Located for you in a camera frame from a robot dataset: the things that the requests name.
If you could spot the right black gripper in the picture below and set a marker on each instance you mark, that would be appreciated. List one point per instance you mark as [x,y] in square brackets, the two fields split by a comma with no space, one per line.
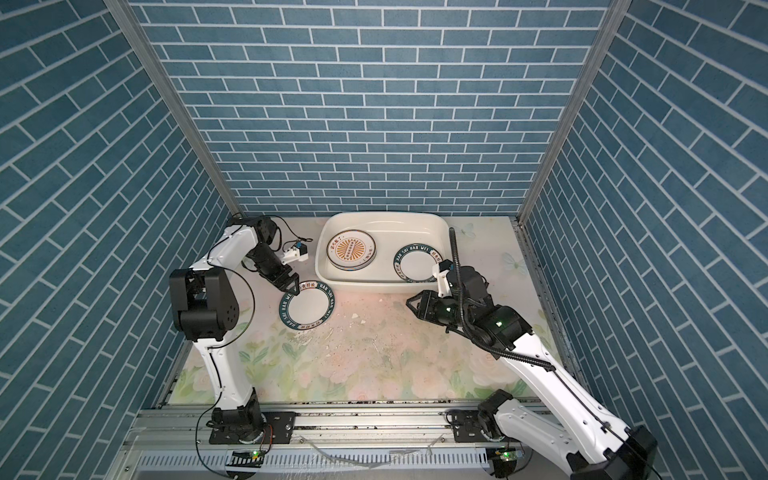
[424,307]

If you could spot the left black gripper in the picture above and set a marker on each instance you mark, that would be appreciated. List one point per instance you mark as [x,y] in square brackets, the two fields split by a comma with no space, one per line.
[280,279]

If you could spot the green rim text plate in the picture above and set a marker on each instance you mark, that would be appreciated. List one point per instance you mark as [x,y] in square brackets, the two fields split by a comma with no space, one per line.
[414,262]
[312,307]

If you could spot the orange sunburst plate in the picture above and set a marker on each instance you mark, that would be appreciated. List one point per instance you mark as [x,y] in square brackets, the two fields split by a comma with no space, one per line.
[348,264]
[351,244]

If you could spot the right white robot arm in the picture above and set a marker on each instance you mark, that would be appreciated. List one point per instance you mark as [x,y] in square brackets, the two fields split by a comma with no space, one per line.
[584,439]

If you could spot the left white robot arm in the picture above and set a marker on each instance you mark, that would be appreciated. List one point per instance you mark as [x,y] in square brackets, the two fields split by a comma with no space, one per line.
[206,310]

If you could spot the white plastic bin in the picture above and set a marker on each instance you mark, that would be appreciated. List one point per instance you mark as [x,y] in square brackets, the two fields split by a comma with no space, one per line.
[391,231]

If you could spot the right green circuit board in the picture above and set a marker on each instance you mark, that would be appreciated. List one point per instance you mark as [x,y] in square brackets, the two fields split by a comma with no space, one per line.
[508,458]

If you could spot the green circuit board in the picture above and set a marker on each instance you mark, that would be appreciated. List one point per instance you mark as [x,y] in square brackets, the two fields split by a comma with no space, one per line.
[246,459]
[508,458]

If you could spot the left green circuit board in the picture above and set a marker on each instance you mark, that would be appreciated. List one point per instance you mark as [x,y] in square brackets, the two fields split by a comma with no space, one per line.
[246,459]

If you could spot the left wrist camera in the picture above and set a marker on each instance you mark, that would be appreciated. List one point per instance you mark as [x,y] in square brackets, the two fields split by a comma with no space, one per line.
[296,251]

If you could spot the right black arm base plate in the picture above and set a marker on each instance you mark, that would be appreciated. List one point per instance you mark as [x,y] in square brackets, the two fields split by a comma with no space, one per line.
[471,426]

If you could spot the aluminium mounting rail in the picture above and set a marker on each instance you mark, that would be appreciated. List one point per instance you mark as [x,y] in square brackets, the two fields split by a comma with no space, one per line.
[398,425]

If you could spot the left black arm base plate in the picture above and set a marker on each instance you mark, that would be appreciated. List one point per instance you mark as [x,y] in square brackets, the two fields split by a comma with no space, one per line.
[277,428]

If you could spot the white slotted cable duct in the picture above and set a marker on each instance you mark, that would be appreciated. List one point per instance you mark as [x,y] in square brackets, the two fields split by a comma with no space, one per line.
[312,461]

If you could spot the left aluminium corner post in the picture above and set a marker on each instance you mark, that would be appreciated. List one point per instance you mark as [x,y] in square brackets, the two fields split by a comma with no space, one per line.
[129,25]

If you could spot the aluminium corner post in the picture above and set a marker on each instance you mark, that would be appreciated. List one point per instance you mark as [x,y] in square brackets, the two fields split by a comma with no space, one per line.
[596,55]
[129,25]

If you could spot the right aluminium corner post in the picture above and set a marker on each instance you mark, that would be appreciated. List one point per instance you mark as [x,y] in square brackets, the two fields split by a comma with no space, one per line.
[596,55]

